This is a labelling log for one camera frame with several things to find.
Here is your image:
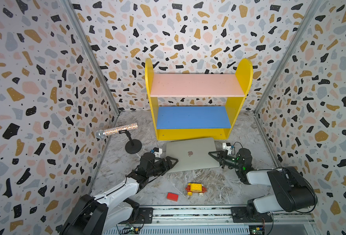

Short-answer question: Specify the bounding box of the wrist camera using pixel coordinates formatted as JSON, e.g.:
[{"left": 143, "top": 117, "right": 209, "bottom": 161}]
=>
[
  {"left": 222, "top": 143, "right": 233, "bottom": 152},
  {"left": 150, "top": 147, "right": 163, "bottom": 158}
]

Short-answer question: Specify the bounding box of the right aluminium corner post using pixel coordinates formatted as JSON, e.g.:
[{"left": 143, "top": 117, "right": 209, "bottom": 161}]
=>
[{"left": 254, "top": 0, "right": 322, "bottom": 116}]

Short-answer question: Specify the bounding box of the red toy block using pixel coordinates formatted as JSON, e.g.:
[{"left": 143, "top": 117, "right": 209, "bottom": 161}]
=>
[{"left": 167, "top": 193, "right": 179, "bottom": 202}]

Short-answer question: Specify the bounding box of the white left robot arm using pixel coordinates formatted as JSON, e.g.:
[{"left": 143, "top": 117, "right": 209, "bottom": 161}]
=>
[{"left": 59, "top": 152, "right": 179, "bottom": 235}]

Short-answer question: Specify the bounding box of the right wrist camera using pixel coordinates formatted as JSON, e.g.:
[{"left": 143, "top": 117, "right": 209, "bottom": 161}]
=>
[{"left": 222, "top": 143, "right": 233, "bottom": 152}]

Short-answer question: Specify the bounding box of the right green circuit board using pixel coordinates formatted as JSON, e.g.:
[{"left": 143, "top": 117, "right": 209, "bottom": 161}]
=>
[{"left": 249, "top": 225, "right": 265, "bottom": 235}]

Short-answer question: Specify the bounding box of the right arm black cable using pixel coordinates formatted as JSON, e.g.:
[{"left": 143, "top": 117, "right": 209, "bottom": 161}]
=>
[{"left": 231, "top": 141, "right": 319, "bottom": 214}]

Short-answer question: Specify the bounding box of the glitter microphone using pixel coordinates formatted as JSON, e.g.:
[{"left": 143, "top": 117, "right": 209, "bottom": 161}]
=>
[{"left": 95, "top": 123, "right": 138, "bottom": 139}]

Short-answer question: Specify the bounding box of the yellow red toy car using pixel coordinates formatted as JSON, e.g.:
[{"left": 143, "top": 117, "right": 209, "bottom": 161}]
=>
[{"left": 185, "top": 183, "right": 207, "bottom": 196}]

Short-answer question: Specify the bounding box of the black microphone stand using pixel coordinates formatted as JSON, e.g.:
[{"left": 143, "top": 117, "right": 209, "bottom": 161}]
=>
[{"left": 124, "top": 130, "right": 142, "bottom": 154}]

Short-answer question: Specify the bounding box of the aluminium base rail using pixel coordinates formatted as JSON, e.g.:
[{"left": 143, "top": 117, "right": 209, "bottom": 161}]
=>
[{"left": 102, "top": 204, "right": 316, "bottom": 235}]

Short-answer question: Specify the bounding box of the left green circuit board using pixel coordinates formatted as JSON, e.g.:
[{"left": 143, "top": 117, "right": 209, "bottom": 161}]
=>
[{"left": 121, "top": 224, "right": 142, "bottom": 235}]

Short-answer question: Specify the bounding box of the aluminium corner post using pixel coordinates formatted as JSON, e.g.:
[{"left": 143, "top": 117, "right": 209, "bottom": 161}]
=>
[
  {"left": 61, "top": 0, "right": 120, "bottom": 117},
  {"left": 254, "top": 0, "right": 322, "bottom": 116}
]

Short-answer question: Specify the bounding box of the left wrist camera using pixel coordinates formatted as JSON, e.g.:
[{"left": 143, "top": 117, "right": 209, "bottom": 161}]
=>
[{"left": 150, "top": 147, "right": 163, "bottom": 158}]

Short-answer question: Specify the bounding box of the silver laptop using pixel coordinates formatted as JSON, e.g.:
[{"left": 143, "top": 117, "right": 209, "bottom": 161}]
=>
[{"left": 166, "top": 138, "right": 219, "bottom": 173}]

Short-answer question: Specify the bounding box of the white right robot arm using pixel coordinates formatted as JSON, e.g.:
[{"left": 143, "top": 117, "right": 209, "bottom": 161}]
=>
[{"left": 208, "top": 148, "right": 318, "bottom": 221}]

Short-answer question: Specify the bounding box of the green circuit board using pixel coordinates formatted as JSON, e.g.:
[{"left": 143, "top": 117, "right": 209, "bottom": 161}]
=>
[
  {"left": 121, "top": 224, "right": 142, "bottom": 235},
  {"left": 249, "top": 225, "right": 265, "bottom": 235}
]

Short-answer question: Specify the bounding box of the yellow shelf unit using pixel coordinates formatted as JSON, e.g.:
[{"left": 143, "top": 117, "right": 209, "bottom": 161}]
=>
[{"left": 145, "top": 58, "right": 253, "bottom": 141}]

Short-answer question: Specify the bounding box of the left aluminium corner post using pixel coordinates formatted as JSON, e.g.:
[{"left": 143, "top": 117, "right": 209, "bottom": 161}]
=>
[{"left": 61, "top": 0, "right": 120, "bottom": 117}]

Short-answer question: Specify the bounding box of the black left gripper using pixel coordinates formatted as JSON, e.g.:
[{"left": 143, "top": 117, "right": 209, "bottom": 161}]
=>
[{"left": 146, "top": 157, "right": 178, "bottom": 179}]

